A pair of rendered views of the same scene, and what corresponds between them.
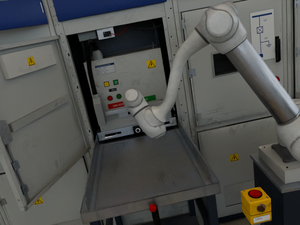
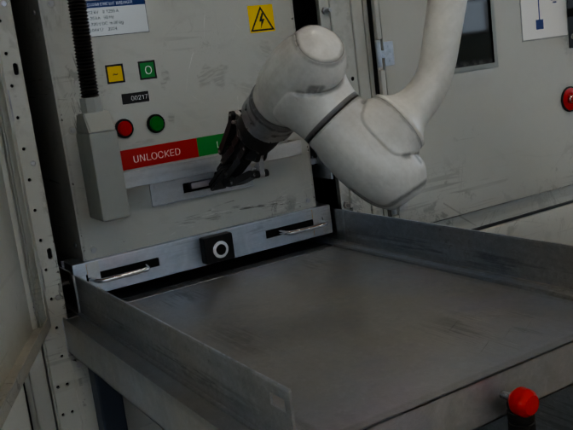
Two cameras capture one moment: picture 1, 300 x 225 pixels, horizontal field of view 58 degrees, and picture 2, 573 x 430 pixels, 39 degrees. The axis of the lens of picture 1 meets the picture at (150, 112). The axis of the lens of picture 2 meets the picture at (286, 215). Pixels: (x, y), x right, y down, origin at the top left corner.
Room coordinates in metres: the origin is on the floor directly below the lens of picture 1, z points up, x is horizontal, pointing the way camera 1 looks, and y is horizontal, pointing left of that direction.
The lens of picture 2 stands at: (0.34, 0.66, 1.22)
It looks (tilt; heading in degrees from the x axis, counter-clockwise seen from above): 11 degrees down; 332
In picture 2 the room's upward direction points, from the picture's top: 7 degrees counter-clockwise
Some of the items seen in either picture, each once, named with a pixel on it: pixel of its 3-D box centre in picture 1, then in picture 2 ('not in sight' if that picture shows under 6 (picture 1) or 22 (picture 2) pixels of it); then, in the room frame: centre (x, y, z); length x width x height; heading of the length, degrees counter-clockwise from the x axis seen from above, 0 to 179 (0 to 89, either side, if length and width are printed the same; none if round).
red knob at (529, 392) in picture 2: (152, 206); (517, 399); (0.97, 0.06, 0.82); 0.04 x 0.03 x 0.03; 3
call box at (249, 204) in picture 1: (256, 205); not in sight; (0.83, -0.32, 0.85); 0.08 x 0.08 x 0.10; 3
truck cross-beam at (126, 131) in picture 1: (137, 127); (208, 246); (1.73, 0.10, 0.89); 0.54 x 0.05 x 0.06; 93
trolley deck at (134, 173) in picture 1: (144, 165); (332, 328); (1.33, 0.08, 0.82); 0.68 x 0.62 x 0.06; 3
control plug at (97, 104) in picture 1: (99, 110); (101, 165); (1.64, 0.31, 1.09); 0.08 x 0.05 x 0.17; 3
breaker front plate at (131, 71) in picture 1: (130, 93); (193, 113); (1.72, 0.10, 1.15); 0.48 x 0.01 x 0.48; 93
